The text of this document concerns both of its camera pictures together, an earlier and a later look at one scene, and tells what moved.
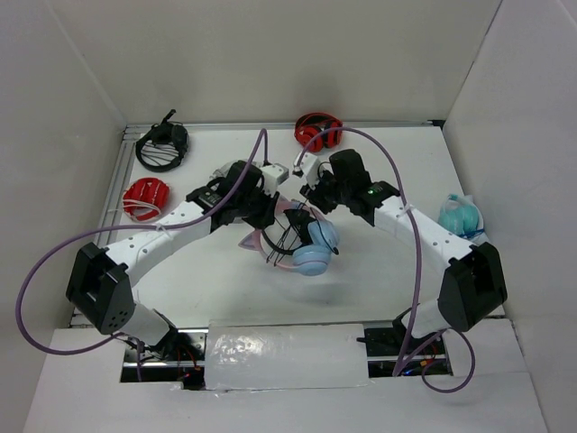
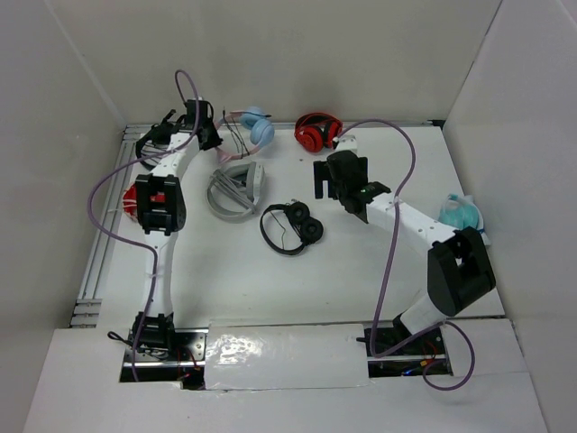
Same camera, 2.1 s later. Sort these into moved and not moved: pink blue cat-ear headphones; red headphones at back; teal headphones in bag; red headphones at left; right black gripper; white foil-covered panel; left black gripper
Moved: pink blue cat-ear headphones; left black gripper; right black gripper
Not moved: white foil-covered panel; teal headphones in bag; red headphones at back; red headphones at left
